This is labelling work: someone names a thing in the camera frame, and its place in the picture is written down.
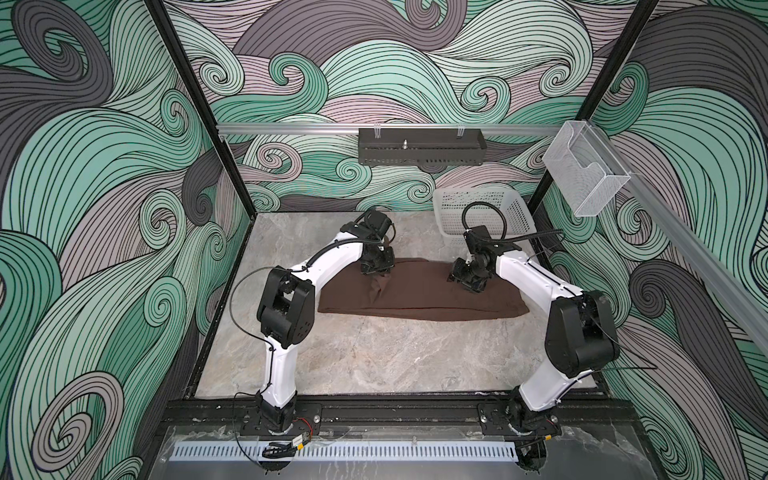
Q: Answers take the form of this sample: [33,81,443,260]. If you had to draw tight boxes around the brown trousers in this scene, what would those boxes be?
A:
[318,258,529,322]

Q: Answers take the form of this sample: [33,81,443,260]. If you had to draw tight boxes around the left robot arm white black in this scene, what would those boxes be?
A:
[256,209,395,432]

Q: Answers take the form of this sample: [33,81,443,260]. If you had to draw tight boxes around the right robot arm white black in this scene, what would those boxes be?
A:
[449,226,621,436]

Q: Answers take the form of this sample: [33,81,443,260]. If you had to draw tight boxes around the white plastic laundry basket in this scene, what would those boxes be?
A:
[433,185,536,240]

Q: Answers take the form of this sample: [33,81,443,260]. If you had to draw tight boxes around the black perforated metal tray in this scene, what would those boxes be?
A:
[357,129,488,169]

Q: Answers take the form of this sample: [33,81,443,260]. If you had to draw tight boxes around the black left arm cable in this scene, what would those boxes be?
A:
[229,236,385,361]

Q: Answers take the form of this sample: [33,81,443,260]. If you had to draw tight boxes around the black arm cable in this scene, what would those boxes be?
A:
[460,200,565,244]
[229,236,385,361]

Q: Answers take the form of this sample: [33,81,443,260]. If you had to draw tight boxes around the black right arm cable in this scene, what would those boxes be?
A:
[460,200,565,244]

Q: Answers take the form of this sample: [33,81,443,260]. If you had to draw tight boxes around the aluminium rail back wall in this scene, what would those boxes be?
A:
[216,122,560,137]

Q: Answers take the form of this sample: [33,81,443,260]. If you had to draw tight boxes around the aluminium rail wall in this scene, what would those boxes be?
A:
[590,122,768,355]
[216,122,560,137]

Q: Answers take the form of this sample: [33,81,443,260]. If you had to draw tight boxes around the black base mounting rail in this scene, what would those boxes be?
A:
[160,392,638,438]

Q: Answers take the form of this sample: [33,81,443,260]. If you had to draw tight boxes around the clear acrylic wall holder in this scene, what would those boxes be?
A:
[543,120,630,217]

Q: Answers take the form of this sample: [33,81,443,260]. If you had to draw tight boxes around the aluminium rail right wall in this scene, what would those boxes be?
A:
[590,122,768,355]

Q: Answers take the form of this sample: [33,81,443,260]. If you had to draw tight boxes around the white slotted cable duct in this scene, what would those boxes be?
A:
[169,440,518,462]

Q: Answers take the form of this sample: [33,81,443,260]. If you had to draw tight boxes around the black frame post right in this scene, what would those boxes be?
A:
[527,1,658,214]

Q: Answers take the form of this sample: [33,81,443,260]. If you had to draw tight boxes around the black frame post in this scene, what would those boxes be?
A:
[527,1,658,214]
[145,0,257,222]

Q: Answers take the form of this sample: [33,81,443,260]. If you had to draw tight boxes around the black frame post left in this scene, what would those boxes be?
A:
[145,0,257,222]

